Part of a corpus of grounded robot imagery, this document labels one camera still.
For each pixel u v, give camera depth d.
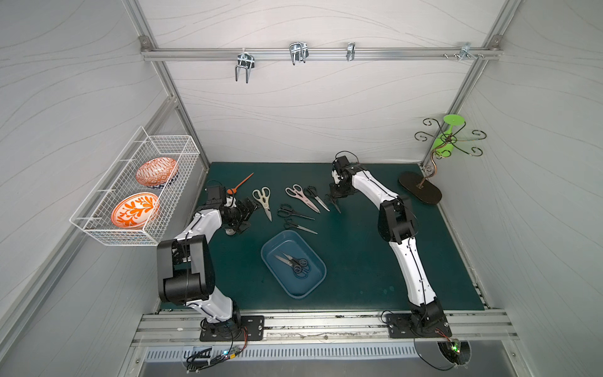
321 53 0.78
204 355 0.72
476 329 0.75
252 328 0.73
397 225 0.65
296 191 1.11
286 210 1.03
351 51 0.80
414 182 1.16
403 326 0.73
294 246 0.91
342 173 0.83
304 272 0.84
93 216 0.56
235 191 1.08
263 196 1.07
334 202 1.05
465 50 0.77
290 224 0.99
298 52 0.76
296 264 0.86
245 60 0.78
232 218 0.78
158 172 0.73
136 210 0.63
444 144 0.87
